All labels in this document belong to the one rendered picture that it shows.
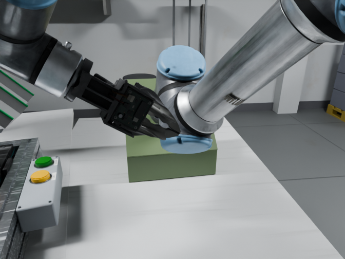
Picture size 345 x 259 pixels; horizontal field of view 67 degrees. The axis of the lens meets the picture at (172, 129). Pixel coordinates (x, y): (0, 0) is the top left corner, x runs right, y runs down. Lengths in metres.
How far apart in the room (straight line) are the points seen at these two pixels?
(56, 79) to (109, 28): 3.22
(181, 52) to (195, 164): 0.33
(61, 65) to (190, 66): 0.32
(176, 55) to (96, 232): 0.45
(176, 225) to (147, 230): 0.07
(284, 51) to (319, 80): 4.14
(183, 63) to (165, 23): 2.99
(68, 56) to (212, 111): 0.26
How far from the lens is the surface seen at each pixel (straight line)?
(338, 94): 4.33
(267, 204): 0.75
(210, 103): 0.48
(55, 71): 0.40
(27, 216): 0.63
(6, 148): 0.87
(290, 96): 4.14
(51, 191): 0.64
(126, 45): 3.61
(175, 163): 0.78
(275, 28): 0.39
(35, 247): 0.67
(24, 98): 1.22
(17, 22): 0.36
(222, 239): 0.63
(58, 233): 0.68
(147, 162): 0.76
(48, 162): 0.74
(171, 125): 0.50
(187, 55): 0.65
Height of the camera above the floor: 1.31
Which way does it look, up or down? 23 degrees down
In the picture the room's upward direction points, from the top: straight up
